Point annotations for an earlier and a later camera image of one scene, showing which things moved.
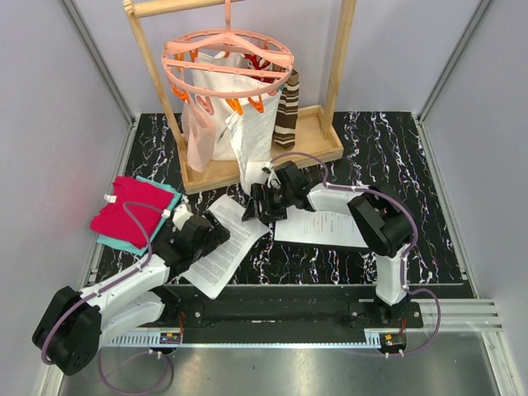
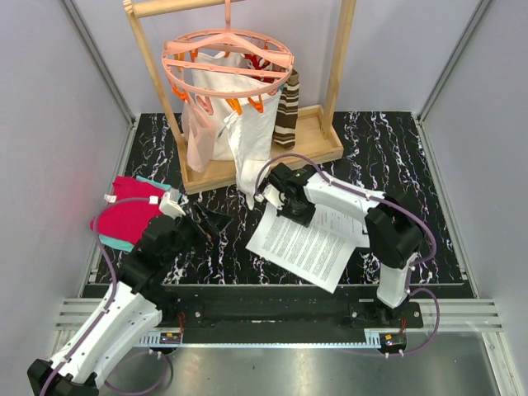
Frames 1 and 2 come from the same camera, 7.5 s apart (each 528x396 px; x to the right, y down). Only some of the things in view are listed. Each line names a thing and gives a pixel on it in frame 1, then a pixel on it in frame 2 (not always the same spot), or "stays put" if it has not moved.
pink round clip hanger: x=225 y=63 stays put
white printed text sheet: x=209 y=271 → x=305 y=252
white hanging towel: x=247 y=110 stays put
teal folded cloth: x=117 y=242 stays put
